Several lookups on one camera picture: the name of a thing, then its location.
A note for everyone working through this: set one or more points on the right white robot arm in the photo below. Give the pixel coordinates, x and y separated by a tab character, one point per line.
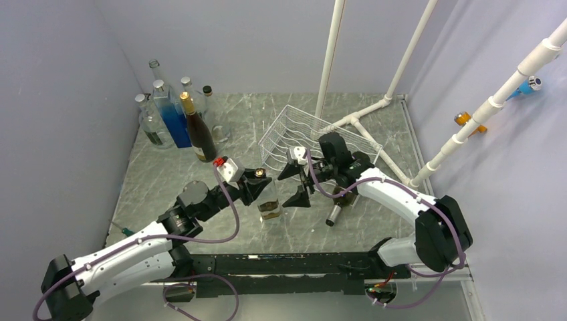
441	234

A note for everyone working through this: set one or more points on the clear bottle with silver cap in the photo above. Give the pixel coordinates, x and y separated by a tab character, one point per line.
197	97

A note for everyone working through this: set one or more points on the white pvc pipe frame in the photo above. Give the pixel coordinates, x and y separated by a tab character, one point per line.
381	45

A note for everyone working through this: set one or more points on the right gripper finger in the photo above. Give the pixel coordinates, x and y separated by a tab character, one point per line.
291	169
300	199

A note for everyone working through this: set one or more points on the white pvc pipe right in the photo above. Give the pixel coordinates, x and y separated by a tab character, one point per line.
544	53

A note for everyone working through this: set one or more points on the blue plastic bottle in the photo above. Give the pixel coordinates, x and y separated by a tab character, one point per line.
169	107

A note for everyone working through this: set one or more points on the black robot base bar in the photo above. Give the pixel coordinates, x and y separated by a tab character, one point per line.
283	273

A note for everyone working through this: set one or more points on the tall clear glass bottle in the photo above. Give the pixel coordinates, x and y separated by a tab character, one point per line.
156	70

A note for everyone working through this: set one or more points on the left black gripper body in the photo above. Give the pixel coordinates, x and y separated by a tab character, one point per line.
220	198

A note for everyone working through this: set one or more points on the clear bottle with orange label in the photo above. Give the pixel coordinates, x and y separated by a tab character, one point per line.
216	117

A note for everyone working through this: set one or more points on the blue wall fixture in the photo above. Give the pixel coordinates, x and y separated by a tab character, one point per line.
530	85

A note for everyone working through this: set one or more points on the orange wall fixture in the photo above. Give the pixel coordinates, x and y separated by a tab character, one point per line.
463	118

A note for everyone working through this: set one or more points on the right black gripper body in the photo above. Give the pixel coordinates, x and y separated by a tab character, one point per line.
322	170

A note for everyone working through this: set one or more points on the green handled screwdriver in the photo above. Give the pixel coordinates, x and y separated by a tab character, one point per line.
124	230

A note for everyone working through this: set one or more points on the white wire wine rack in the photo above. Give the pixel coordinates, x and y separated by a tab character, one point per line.
293	127

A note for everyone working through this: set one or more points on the green bottle with silver foil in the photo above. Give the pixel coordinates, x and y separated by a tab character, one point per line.
339	204

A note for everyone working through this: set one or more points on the bottle with black cap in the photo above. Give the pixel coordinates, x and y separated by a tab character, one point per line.
268	202

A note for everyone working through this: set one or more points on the dark bottle with gold foil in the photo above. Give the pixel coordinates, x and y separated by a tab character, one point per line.
199	134

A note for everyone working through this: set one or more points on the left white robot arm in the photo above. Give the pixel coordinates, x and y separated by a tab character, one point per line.
72	287

